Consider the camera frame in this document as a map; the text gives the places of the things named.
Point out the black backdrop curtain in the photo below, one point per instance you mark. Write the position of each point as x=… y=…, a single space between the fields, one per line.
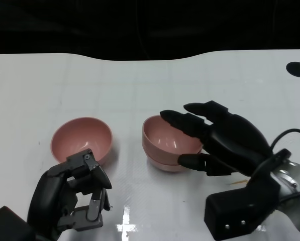
x=64 y=25

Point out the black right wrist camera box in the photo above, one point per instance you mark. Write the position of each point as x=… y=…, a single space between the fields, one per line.
x=235 y=213

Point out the black round table grommet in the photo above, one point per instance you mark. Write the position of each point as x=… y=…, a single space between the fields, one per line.
x=298 y=69

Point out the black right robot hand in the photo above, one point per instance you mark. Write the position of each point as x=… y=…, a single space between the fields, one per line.
x=235 y=143

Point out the pink plastic bowl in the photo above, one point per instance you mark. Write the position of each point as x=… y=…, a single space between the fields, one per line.
x=164 y=168
x=82 y=138
x=162 y=140

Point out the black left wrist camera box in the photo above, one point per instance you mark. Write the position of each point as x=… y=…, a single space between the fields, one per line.
x=6 y=226

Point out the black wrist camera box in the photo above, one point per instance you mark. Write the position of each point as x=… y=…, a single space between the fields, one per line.
x=6 y=226
x=235 y=213

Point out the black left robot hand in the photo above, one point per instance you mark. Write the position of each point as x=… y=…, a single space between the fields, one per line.
x=46 y=200

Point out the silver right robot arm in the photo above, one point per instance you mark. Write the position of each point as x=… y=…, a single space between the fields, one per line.
x=290 y=175

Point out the thin wooden stick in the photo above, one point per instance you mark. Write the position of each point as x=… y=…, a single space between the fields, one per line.
x=240 y=182

